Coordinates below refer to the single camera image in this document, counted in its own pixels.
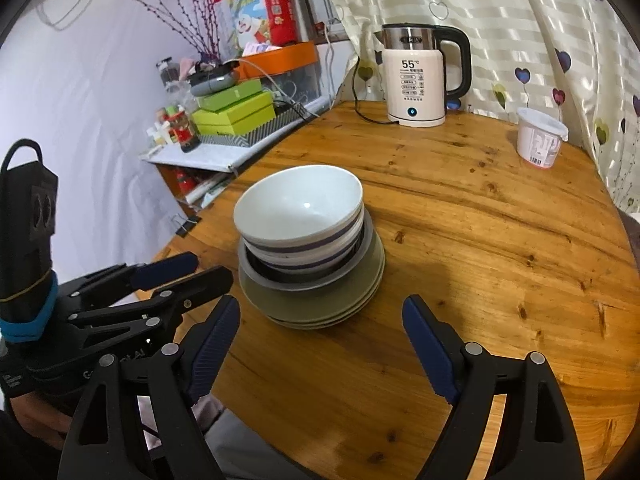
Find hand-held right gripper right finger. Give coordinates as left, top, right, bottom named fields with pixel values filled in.
left=402, top=295, right=586, bottom=480

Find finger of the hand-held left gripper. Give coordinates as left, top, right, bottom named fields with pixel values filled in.
left=57, top=252, right=198, bottom=320
left=70, top=266, right=235, bottom=335

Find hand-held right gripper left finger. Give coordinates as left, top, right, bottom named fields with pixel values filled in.
left=56, top=295, right=242, bottom=480

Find olive plate with fish print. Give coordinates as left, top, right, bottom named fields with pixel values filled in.
left=260, top=260, right=385, bottom=326
left=267, top=280, right=381, bottom=331
left=238, top=232, right=386, bottom=320

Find stainless steel bowl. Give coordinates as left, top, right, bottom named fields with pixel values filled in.
left=237, top=207, right=376, bottom=292

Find white bowl with blue band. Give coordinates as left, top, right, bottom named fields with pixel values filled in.
left=242, top=225, right=363, bottom=277
left=233, top=164, right=364, bottom=257

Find person's left hand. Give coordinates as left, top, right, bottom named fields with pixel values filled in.
left=7, top=392, right=81, bottom=435

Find black binder clip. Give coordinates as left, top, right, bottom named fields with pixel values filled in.
left=172, top=212, right=203, bottom=238

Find red container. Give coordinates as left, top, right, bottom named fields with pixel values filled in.
left=174, top=167, right=201, bottom=193

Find white shelf board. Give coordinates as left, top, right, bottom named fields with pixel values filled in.
left=140, top=105, right=321, bottom=176

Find black white striped box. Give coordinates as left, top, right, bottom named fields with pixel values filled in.
left=197, top=102, right=308, bottom=150

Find lime green flat box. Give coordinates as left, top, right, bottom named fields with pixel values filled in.
left=191, top=91, right=277, bottom=136

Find dark green flat box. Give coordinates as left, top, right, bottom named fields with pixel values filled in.
left=196, top=78, right=263, bottom=111

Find grey round device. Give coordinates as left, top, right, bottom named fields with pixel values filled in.
left=186, top=59, right=242, bottom=97

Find glass jar with dark lid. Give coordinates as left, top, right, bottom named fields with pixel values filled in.
left=155, top=56, right=183, bottom=93

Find purple flower branches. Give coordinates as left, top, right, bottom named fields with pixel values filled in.
left=119, top=0, right=223, bottom=63

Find white plastic tub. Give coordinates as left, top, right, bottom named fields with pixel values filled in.
left=516, top=107, right=570, bottom=170

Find clear storage box orange lid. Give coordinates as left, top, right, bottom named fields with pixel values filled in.
left=235, top=40, right=321, bottom=106

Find white electric kettle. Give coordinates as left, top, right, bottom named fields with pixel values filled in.
left=375, top=23, right=472, bottom=128

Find red printed gift box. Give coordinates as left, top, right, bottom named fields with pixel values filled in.
left=214, top=0, right=301, bottom=53

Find heart print curtain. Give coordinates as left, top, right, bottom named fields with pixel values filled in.
left=317, top=0, right=640, bottom=211

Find white cable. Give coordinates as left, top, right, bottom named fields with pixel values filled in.
left=239, top=57, right=321, bottom=118

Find black kettle cable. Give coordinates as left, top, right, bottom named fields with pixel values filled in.
left=350, top=55, right=401, bottom=123

